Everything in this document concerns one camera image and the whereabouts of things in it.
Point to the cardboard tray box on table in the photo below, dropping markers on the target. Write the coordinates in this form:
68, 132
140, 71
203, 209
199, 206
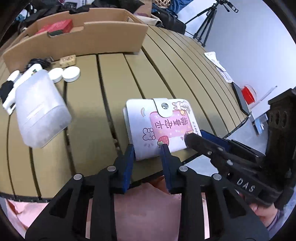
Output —
99, 30

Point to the black backpack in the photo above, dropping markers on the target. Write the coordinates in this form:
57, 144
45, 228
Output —
169, 20

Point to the white round jar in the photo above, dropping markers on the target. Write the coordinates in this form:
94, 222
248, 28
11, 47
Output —
14, 76

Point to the frosted plastic container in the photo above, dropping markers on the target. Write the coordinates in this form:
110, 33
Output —
41, 110

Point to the white tube bottle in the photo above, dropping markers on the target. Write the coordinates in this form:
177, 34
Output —
10, 102

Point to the red and green box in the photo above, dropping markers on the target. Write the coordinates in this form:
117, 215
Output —
57, 28

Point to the black smartphone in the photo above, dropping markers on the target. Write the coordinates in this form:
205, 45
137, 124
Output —
241, 101

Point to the pink cloth on lap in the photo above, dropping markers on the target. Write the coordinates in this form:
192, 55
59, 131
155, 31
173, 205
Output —
146, 212

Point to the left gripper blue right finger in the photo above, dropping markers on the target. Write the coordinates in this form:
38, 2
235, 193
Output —
171, 166

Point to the pink cartoon wallet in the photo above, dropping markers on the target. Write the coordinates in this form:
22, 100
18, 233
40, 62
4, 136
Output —
151, 123

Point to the small wooden block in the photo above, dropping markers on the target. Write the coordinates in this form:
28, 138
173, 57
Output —
67, 61

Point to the red bucket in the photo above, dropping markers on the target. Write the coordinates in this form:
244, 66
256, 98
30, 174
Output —
249, 94

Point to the person right hand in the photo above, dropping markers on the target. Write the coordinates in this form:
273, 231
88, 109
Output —
266, 214

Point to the small white lid jar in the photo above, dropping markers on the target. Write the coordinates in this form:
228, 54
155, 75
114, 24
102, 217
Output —
71, 73

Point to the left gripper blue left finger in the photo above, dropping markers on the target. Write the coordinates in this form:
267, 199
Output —
125, 168

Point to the black camera tripod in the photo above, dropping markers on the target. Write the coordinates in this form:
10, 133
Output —
202, 34

